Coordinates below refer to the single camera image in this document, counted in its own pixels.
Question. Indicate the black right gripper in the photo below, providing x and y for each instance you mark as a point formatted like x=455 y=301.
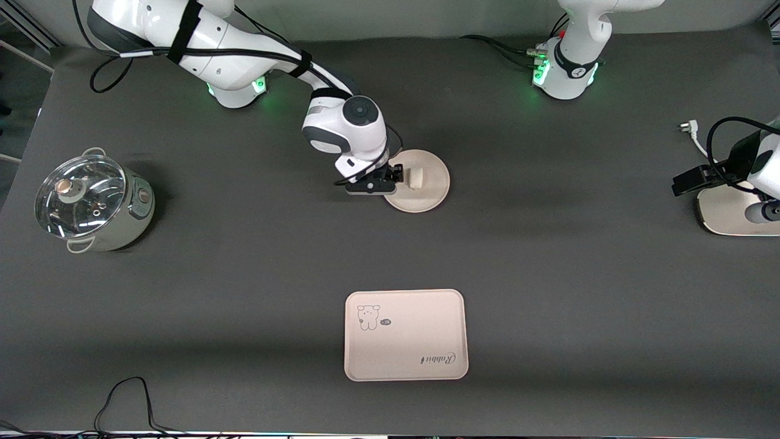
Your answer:
x=388 y=176

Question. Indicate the aluminium frame strut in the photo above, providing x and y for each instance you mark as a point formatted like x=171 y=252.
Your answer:
x=30 y=30

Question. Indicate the clear glass pot lid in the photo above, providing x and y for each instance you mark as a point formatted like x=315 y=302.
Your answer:
x=91 y=213

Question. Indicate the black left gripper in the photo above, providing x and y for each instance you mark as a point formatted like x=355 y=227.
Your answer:
x=741 y=153

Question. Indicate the pale green electric cooking pot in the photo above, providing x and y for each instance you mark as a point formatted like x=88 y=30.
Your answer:
x=131 y=225

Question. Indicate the beige toaster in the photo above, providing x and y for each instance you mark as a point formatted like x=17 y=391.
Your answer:
x=725 y=213

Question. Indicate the beige rabbit print tray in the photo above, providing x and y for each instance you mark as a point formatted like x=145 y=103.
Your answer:
x=405 y=341

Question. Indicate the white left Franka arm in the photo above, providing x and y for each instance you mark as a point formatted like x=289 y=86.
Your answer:
x=573 y=67

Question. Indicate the dark grey table mat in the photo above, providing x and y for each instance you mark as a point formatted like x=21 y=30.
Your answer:
x=244 y=274

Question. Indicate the round beige plate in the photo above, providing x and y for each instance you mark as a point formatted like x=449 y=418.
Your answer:
x=432 y=195

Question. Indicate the small white bun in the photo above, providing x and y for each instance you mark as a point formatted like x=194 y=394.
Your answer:
x=417 y=179

